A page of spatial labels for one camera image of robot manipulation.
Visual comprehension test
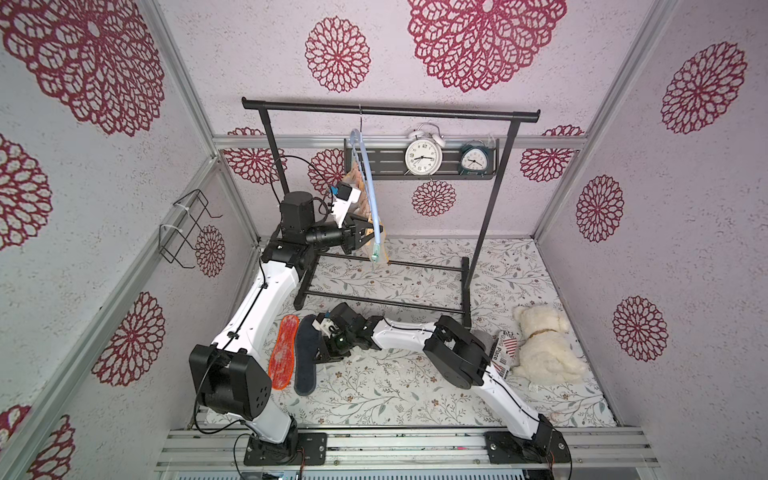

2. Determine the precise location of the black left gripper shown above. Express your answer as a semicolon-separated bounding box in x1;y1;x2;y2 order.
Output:
305;214;382;255

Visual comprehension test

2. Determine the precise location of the dark grey felt insole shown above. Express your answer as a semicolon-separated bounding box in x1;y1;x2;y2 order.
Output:
294;315;322;397

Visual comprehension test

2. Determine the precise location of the red translucent gel insole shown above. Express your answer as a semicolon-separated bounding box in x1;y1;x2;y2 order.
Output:
267;315;301;391

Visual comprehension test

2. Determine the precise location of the light blue clip hanger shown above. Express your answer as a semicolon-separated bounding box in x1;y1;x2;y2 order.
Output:
349;107;383;263

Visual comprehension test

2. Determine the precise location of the yellow-edged grey felt insole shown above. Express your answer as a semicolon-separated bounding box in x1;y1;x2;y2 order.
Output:
343;162;370;218

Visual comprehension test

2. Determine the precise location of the orange yellow insole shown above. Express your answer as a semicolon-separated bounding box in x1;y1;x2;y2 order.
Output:
363;225;389;264

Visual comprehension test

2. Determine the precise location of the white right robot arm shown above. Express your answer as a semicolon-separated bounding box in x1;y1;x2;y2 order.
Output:
308;303;573;466

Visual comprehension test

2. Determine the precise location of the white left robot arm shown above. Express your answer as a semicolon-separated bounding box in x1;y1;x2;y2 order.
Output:
189;183;381;455

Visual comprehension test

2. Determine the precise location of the white twin-bell alarm clock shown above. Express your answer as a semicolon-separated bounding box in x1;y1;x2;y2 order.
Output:
404;122;446;176

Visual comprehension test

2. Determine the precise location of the small green alarm clock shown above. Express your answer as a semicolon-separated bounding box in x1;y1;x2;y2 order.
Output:
458;144;490;175

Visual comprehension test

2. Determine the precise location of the black metal clothes rack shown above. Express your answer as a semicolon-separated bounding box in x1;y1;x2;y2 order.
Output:
241;97;541;329

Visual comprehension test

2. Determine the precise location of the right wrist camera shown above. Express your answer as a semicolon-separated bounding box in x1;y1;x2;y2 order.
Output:
312;315;338;338

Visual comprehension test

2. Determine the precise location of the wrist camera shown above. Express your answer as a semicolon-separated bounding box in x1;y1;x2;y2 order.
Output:
312;315;338;338
331;181;361;228

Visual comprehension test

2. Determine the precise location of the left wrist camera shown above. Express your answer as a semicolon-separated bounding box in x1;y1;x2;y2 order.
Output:
331;181;361;228

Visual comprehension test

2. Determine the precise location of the black wire wall basket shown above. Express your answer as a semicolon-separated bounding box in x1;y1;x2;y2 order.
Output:
157;188;221;270

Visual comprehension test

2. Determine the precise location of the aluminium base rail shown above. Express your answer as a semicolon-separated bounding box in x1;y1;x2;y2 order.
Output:
154;427;659;478

